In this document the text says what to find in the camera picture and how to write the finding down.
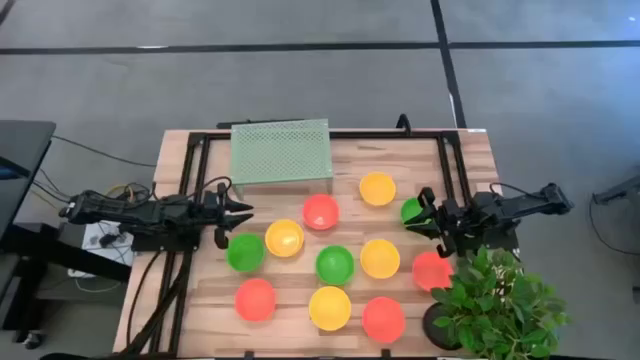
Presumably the grey stand leg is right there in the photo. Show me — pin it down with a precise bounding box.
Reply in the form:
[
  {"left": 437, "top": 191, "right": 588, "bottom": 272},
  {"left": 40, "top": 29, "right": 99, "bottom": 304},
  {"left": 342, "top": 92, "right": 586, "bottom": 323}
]
[{"left": 592, "top": 172, "right": 640, "bottom": 206}]

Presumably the black cable bundle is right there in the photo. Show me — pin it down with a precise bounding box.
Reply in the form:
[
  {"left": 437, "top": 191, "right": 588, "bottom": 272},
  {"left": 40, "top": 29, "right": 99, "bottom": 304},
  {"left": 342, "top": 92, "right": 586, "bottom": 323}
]
[{"left": 119, "top": 249, "right": 194, "bottom": 357}]

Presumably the long black floor cable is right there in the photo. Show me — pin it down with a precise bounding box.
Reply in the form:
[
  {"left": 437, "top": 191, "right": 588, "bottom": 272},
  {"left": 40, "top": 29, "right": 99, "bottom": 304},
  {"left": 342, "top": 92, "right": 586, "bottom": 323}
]
[{"left": 584, "top": 192, "right": 640, "bottom": 257}]

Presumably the orange-red plastic mini bowl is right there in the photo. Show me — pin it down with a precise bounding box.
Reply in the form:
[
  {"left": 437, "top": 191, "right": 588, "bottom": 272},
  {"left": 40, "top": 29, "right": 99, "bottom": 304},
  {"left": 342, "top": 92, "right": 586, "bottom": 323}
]
[
  {"left": 411, "top": 250, "right": 455, "bottom": 293},
  {"left": 361, "top": 295, "right": 407, "bottom": 345},
  {"left": 301, "top": 193, "right": 341, "bottom": 232},
  {"left": 233, "top": 277, "right": 277, "bottom": 323}
]

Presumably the yellow cable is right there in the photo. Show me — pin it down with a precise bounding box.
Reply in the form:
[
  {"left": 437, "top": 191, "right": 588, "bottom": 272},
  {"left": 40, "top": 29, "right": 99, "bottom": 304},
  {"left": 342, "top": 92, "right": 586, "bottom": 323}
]
[{"left": 102, "top": 183, "right": 136, "bottom": 199}]

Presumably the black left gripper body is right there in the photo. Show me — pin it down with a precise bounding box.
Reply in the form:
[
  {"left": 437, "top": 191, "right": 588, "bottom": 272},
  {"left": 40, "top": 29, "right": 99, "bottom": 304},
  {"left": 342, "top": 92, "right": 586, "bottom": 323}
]
[{"left": 202, "top": 182, "right": 236, "bottom": 250}]

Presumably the green plastic mini bowl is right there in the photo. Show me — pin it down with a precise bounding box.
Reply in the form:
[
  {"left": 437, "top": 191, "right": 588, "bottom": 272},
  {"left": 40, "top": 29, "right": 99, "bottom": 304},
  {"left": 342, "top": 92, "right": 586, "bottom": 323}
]
[
  {"left": 225, "top": 232, "right": 267, "bottom": 274},
  {"left": 399, "top": 197, "right": 426, "bottom": 225},
  {"left": 314, "top": 244, "right": 356, "bottom": 287}
]

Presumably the white power strip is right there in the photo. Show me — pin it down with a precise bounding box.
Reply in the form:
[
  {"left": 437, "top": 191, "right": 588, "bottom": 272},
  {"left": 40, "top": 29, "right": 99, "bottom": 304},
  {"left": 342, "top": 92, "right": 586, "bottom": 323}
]
[{"left": 82, "top": 222, "right": 136, "bottom": 266}]

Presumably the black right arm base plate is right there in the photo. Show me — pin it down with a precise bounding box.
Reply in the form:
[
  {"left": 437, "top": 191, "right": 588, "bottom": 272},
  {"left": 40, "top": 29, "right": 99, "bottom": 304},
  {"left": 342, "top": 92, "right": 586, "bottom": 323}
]
[{"left": 459, "top": 219, "right": 521, "bottom": 254}]

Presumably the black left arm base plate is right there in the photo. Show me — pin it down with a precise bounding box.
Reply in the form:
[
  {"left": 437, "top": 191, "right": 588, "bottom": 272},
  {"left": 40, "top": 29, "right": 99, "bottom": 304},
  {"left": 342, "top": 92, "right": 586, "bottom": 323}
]
[{"left": 130, "top": 232, "right": 201, "bottom": 253}]

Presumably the black desk leg frame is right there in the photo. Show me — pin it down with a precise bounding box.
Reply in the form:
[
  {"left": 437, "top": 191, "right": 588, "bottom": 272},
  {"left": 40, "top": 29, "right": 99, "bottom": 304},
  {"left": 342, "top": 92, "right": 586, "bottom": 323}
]
[{"left": 0, "top": 222, "right": 132, "bottom": 346}]

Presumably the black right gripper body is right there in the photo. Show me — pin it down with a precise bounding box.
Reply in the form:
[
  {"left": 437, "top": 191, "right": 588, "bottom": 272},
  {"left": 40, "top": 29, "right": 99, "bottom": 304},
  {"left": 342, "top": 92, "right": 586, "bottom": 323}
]
[{"left": 421, "top": 187, "right": 474, "bottom": 258}]

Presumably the pale green perforated metal rack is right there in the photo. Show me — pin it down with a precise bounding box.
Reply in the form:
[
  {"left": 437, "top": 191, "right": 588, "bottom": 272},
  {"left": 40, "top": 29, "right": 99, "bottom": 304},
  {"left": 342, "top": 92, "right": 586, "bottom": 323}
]
[{"left": 228, "top": 118, "right": 335, "bottom": 201}]

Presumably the black desk top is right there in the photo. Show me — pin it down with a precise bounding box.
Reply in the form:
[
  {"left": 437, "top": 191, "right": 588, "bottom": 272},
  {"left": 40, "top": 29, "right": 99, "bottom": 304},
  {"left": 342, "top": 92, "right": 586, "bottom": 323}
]
[{"left": 0, "top": 119, "right": 57, "bottom": 241}]

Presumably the black plant pot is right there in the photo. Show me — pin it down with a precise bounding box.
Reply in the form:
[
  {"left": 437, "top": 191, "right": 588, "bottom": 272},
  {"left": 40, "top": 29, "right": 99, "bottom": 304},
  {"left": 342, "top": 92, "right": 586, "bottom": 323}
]
[{"left": 421, "top": 301, "right": 464, "bottom": 352}]

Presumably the yellow plastic mini bowl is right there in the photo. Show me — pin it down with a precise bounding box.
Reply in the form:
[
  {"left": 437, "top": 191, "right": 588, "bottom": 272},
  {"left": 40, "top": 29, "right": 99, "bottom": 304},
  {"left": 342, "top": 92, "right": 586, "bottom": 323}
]
[
  {"left": 264, "top": 218, "right": 305, "bottom": 259},
  {"left": 307, "top": 285, "right": 353, "bottom": 332},
  {"left": 359, "top": 238, "right": 401, "bottom": 280},
  {"left": 358, "top": 171, "right": 398, "bottom": 208}
]

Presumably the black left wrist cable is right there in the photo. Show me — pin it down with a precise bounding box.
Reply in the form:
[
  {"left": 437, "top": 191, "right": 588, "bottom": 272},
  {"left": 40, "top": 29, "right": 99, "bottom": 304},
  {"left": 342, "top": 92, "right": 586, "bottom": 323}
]
[{"left": 197, "top": 174, "right": 234, "bottom": 201}]

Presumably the thin black floor cable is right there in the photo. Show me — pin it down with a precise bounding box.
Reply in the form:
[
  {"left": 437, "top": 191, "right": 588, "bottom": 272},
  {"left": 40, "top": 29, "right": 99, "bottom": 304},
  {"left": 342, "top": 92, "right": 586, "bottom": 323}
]
[{"left": 50, "top": 134, "right": 157, "bottom": 169}]

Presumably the green leafy plant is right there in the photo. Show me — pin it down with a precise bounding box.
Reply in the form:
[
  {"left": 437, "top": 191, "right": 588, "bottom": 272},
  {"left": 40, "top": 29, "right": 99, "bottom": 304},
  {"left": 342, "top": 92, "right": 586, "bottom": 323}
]
[{"left": 430, "top": 244, "right": 572, "bottom": 360}]

